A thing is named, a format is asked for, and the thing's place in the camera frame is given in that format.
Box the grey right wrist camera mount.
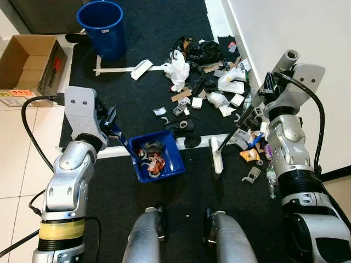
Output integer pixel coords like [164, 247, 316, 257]
[280, 63, 326, 107]

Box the grey right robot leg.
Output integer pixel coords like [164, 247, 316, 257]
[206, 209, 258, 263]

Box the orange snack wrapper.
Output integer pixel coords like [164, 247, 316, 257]
[147, 153, 165, 176]

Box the white-headed black-handled broom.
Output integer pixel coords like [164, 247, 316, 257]
[210, 49, 300, 175]

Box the crumpled black plastic bag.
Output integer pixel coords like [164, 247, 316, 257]
[186, 40, 224, 65]

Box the yellow wrapper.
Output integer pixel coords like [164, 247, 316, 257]
[240, 148, 262, 163]

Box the grey left robot leg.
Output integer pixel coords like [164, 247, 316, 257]
[122, 207, 166, 263]

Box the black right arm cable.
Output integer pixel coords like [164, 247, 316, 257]
[273, 71, 326, 175]

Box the grey metal door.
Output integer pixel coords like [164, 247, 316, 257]
[8, 0, 83, 35]

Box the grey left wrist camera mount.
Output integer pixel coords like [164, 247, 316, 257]
[64, 86, 102, 138]

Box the small white rectangular box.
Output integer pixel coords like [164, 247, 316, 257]
[131, 59, 154, 81]

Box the grey robot leg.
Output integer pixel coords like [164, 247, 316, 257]
[122, 207, 166, 263]
[206, 209, 258, 263]

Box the open brown cardboard box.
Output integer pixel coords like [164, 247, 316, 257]
[0, 35, 67, 107]

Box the white tape strip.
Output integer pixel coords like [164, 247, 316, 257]
[94, 55, 165, 75]

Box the black floor mat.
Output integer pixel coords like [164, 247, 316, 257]
[58, 0, 242, 148]
[66, 145, 351, 263]

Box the crumpled white plastic bag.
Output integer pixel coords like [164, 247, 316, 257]
[163, 50, 190, 93]

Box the clear plastic bottle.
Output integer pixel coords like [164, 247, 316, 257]
[266, 167, 278, 199]

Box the blue plastic bucket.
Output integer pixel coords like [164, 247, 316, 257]
[76, 1, 126, 60]

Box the small black flat object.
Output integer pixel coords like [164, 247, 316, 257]
[66, 34, 88, 44]

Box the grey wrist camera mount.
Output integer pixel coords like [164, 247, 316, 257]
[64, 86, 102, 138]
[280, 63, 326, 107]

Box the blue long-handled dustpan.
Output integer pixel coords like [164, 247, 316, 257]
[107, 123, 186, 183]

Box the brown cardboard piece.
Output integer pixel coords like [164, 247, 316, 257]
[171, 89, 193, 102]

